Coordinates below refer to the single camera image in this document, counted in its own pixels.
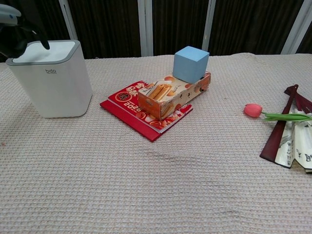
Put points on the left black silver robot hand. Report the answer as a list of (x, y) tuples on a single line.
[(17, 39)]

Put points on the white trash bin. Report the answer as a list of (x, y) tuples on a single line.
[(53, 92)]

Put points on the black curtain backdrop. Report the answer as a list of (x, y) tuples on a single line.
[(109, 26)]

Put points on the red desk calendar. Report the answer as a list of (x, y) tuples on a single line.
[(126, 107)]

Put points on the orange biscuit box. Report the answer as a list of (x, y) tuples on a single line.
[(170, 100)]

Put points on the light blue foam cube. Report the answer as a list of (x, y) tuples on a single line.
[(189, 64)]

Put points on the beige waffle tablecloth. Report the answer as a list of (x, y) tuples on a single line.
[(156, 182)]

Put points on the pink artificial tulip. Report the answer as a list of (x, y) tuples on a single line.
[(252, 110)]

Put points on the painted paper folding fan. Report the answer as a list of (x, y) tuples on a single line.
[(275, 139)]

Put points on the white metal frame post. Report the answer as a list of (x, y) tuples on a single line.
[(146, 26), (301, 26), (208, 26), (70, 22)]

